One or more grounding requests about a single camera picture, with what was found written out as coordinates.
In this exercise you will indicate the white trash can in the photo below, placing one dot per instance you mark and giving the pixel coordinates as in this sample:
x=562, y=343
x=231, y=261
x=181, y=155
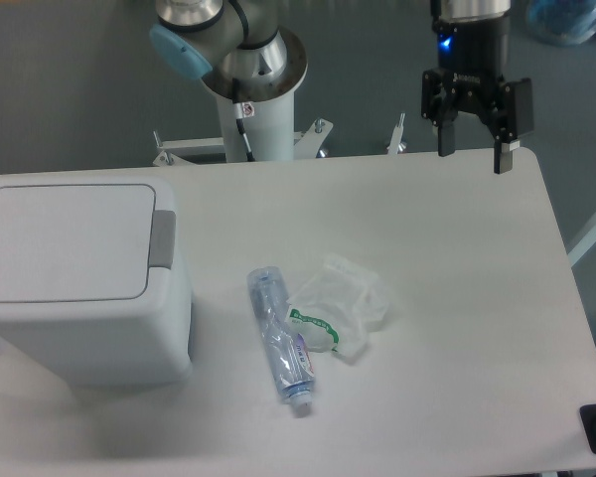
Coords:
x=133, y=341

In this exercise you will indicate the white metal table frame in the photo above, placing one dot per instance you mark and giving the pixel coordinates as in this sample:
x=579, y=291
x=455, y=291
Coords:
x=246, y=138

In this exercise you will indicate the blue plastic bag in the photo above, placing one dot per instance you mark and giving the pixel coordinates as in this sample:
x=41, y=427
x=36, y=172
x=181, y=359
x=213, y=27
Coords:
x=561, y=23

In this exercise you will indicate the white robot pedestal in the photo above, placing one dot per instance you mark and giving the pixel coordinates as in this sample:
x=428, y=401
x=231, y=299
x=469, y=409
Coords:
x=269, y=127

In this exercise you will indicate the crushed clear plastic bottle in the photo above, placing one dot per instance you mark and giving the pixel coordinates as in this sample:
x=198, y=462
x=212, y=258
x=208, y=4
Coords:
x=286, y=352

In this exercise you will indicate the white trash can lid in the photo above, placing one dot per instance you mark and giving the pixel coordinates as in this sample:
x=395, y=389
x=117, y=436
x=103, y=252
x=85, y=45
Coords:
x=61, y=243

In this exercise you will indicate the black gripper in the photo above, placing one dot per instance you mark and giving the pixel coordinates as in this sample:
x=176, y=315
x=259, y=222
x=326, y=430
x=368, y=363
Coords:
x=472, y=43

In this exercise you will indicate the crumpled clear plastic bag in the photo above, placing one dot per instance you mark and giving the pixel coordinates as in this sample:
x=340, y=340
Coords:
x=336, y=309

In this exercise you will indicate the grey trash can push button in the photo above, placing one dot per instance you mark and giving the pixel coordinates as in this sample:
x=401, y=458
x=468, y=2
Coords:
x=162, y=239

